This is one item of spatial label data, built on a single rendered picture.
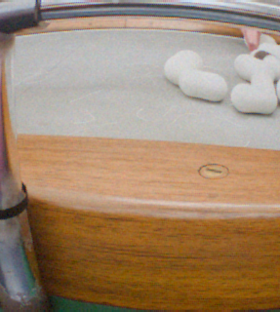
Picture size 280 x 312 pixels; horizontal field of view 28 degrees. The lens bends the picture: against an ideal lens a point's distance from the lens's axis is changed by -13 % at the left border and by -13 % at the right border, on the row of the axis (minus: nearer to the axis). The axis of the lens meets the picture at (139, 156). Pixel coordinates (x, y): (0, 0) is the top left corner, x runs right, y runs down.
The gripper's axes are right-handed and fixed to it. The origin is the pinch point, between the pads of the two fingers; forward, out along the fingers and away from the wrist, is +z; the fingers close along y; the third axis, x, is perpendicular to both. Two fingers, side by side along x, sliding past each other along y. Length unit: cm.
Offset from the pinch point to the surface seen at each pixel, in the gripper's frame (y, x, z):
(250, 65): -0.4, -4.2, 5.6
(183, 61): -4.9, -5.7, 6.9
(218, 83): -2.6, -6.9, 9.2
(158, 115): -5.8, -7.4, 11.9
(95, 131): -8.6, -9.0, 13.7
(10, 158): -7.8, -21.0, 20.9
